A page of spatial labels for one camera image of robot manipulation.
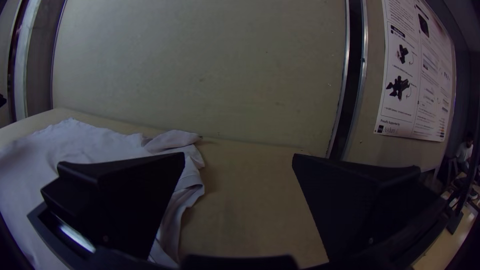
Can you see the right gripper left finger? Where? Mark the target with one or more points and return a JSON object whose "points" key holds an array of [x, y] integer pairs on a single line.
{"points": [[123, 202]]}

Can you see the person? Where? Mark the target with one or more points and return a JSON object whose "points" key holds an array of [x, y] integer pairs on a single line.
{"points": [[464, 152]]}

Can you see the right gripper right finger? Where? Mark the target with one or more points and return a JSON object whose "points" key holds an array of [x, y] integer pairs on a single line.
{"points": [[360, 206]]}

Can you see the light grey t-shirt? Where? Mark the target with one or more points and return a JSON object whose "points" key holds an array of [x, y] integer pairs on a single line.
{"points": [[75, 144]]}

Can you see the dark metal wall post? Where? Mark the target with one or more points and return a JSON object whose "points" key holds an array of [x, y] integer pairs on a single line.
{"points": [[352, 75]]}

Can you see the white printed wall poster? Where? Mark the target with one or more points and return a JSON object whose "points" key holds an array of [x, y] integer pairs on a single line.
{"points": [[412, 75]]}

